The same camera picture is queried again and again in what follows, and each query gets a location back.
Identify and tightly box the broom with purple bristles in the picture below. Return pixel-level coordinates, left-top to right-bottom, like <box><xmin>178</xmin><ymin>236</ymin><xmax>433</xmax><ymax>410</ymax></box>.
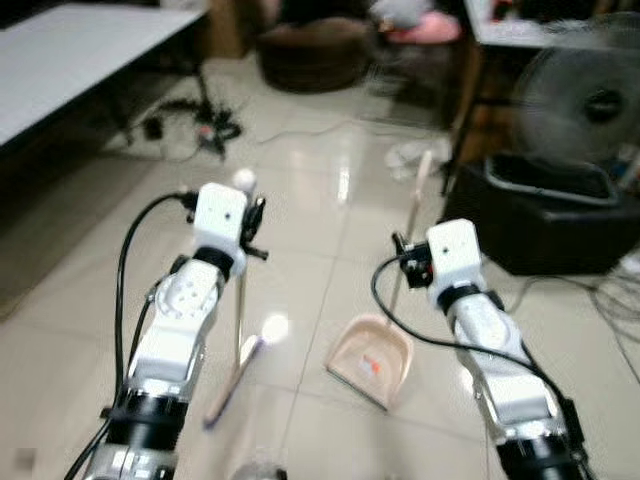
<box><xmin>202</xmin><ymin>167</ymin><xmax>268</xmax><ymax>432</ymax></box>

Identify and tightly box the pink long-handled dustpan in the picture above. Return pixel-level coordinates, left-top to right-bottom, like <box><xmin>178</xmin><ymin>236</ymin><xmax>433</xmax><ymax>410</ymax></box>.
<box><xmin>325</xmin><ymin>147</ymin><xmax>437</xmax><ymax>412</ymax></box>

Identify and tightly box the grey floor fan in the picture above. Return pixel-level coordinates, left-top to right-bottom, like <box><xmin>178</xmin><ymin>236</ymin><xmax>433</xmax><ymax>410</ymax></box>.
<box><xmin>508</xmin><ymin>18</ymin><xmax>640</xmax><ymax>193</ymax></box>

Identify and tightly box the black power strip with plugs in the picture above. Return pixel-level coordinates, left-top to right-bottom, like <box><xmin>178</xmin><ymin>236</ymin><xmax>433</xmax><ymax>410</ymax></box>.
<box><xmin>140</xmin><ymin>94</ymin><xmax>243</xmax><ymax>158</ymax></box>

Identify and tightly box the black cube ottoman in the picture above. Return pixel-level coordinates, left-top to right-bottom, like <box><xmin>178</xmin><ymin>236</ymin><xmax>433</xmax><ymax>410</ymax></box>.
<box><xmin>439</xmin><ymin>151</ymin><xmax>640</xmax><ymax>278</ymax></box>

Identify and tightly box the round brown pouf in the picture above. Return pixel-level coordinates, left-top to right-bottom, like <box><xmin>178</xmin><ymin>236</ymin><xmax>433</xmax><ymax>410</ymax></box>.
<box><xmin>257</xmin><ymin>14</ymin><xmax>374</xmax><ymax>95</ymax></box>

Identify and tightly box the pink cushion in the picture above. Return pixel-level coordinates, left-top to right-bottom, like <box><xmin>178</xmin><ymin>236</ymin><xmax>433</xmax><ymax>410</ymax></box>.
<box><xmin>384</xmin><ymin>9</ymin><xmax>464</xmax><ymax>47</ymax></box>

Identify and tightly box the white table with black legs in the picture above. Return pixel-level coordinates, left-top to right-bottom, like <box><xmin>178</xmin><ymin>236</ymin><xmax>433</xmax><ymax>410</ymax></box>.
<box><xmin>0</xmin><ymin>0</ymin><xmax>226</xmax><ymax>161</ymax></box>

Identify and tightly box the white desk with dark legs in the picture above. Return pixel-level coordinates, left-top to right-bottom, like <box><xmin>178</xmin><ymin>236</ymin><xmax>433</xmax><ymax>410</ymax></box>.
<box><xmin>445</xmin><ymin>0</ymin><xmax>640</xmax><ymax>196</ymax></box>

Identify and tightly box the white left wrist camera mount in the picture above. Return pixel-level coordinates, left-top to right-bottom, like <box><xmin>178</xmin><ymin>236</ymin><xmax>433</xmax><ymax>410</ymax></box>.
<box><xmin>191</xmin><ymin>182</ymin><xmax>250</xmax><ymax>253</ymax></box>

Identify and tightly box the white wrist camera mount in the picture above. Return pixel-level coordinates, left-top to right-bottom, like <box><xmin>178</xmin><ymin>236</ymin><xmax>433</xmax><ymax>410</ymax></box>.
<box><xmin>426</xmin><ymin>219</ymin><xmax>485</xmax><ymax>293</ymax></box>
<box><xmin>191</xmin><ymin>182</ymin><xmax>250</xmax><ymax>253</ymax></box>

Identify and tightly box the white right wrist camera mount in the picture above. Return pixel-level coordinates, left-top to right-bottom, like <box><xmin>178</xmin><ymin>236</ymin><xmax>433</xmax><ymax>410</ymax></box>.
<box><xmin>426</xmin><ymin>219</ymin><xmax>485</xmax><ymax>293</ymax></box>

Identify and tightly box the metal frame chair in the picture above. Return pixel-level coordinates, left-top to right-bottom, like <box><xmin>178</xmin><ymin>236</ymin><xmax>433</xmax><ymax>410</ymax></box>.
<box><xmin>364</xmin><ymin>0</ymin><xmax>468</xmax><ymax>103</ymax></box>

